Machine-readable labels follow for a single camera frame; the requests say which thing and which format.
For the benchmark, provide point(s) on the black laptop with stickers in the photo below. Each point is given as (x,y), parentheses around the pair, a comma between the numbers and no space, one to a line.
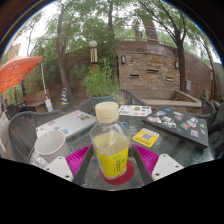
(180,125)

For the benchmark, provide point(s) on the dark-trunked tree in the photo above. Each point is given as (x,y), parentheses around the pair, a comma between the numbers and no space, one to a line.
(181,66)

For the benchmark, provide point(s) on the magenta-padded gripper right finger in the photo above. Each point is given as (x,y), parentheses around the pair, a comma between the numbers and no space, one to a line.
(166,166)

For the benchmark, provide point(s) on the orange parasol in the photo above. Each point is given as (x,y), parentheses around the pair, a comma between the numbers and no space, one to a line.
(16,71)

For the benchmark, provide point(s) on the clear bottle with yellow drink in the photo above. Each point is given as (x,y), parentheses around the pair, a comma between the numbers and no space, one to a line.
(110,146)

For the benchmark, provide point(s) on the silver laptop with stickers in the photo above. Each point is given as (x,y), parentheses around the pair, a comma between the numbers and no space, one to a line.
(70,123)

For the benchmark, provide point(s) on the yellow square card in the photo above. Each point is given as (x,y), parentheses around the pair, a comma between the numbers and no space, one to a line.
(145,137)

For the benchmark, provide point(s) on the flat round red coaster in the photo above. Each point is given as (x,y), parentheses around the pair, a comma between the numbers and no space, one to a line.
(128,173)

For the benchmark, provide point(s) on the black wall lantern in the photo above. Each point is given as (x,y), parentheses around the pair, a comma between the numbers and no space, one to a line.
(176,65)
(123,59)

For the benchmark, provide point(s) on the globe-topped garden lamp post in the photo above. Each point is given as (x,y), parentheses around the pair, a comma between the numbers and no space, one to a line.
(93,53)

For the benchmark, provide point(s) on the wooden bench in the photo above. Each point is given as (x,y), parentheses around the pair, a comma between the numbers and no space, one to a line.
(35,99)

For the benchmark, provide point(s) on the blue yellow striped cone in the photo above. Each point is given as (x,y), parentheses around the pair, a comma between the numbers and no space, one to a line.
(65,97)

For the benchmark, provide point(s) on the green potted plant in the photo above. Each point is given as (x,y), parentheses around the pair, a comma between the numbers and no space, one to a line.
(100,83)

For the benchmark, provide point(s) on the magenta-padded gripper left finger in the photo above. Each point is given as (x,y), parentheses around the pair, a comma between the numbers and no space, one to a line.
(60,168)

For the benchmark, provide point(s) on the leaning tree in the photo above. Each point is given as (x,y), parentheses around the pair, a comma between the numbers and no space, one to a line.
(62,60)

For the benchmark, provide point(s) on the grey mesh metal chair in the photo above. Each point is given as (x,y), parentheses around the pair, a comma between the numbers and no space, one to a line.
(130,97)
(21,133)
(207,107)

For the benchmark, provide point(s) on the white mug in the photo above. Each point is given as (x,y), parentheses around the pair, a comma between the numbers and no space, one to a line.
(51,145)

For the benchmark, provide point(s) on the black bag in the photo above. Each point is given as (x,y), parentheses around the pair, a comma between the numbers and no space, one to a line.
(217,133)

